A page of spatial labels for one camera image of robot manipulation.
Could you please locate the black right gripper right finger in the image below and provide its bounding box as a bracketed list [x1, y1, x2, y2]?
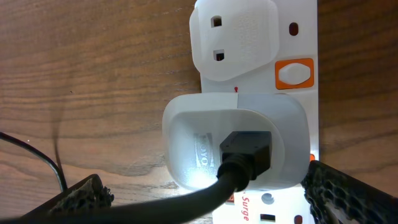
[301, 161, 397, 223]

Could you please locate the black charging cable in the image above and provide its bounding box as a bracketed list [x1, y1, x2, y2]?
[0, 130, 273, 224]

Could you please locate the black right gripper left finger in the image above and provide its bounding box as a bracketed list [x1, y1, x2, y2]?
[21, 174, 114, 220]

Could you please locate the white USB charger plug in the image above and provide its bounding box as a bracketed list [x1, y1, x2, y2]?
[162, 93, 313, 190]

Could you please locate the white power strip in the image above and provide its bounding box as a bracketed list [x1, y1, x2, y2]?
[189, 0, 319, 223]

